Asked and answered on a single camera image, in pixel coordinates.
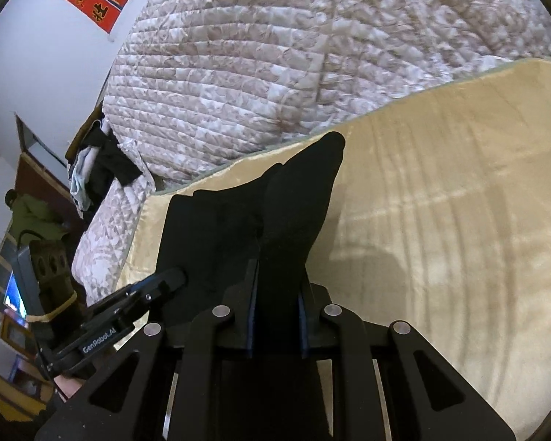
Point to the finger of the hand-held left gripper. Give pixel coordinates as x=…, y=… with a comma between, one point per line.
x=163, y=282

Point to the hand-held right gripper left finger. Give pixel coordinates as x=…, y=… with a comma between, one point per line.
x=243, y=321

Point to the pale blue cloth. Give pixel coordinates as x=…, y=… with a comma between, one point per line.
x=79, y=179

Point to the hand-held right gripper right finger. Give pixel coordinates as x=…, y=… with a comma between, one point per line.
x=312, y=317

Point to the white quilted floral quilt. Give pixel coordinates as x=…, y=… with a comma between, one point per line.
x=303, y=32

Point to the wooden door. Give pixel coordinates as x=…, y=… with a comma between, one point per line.
x=32, y=170

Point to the black garment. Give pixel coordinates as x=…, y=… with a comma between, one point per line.
x=115, y=161

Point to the beige satin bed sheet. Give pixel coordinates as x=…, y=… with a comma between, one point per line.
x=441, y=193

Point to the black pants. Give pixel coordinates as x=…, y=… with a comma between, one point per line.
x=294, y=202

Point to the television screen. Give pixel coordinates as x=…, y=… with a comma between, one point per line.
x=13, y=296

